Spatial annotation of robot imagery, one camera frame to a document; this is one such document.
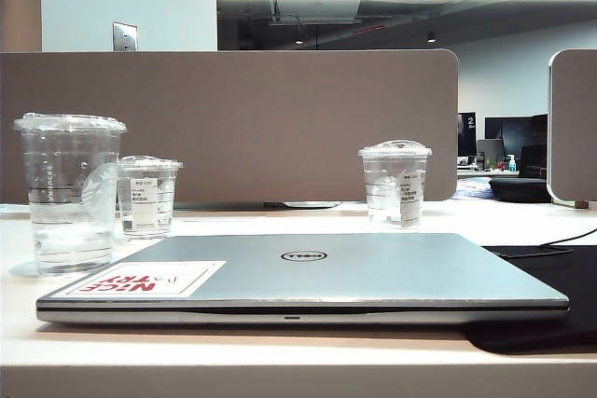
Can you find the tall clear plastic coffee cup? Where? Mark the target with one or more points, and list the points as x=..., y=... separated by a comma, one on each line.
x=65, y=193

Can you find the clear domed-lid labelled cup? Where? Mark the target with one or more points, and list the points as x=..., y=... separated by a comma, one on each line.
x=394, y=183

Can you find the silver Dell laptop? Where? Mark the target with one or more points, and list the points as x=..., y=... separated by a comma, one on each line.
x=350, y=272

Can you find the small clear labelled plastic cup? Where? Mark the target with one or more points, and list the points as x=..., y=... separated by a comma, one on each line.
x=149, y=202

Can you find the grey divider foot plate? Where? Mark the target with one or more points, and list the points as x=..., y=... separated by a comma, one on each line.
x=305, y=204

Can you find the brown desk divider panel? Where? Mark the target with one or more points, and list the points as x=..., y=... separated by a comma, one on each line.
x=280, y=113

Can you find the black sign with numeral two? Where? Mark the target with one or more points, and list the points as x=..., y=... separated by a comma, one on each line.
x=466, y=132

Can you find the blue hand sanitizer bottle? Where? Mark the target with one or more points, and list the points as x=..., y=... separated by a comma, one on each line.
x=512, y=164

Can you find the black computer monitor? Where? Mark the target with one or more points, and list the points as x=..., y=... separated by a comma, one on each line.
x=515, y=130

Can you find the black round cushion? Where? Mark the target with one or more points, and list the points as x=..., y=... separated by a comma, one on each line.
x=520, y=189

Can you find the black office chair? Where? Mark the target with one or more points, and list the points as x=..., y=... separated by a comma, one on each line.
x=534, y=160

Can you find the white-edged brown divider panel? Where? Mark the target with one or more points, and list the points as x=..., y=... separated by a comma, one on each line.
x=576, y=127

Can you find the small wooden divider foot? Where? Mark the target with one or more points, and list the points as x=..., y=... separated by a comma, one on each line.
x=581, y=204

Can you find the black mouse pad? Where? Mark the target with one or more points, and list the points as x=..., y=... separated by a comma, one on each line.
x=583, y=291

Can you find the metal wall switch plate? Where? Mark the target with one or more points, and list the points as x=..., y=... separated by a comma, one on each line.
x=125, y=36

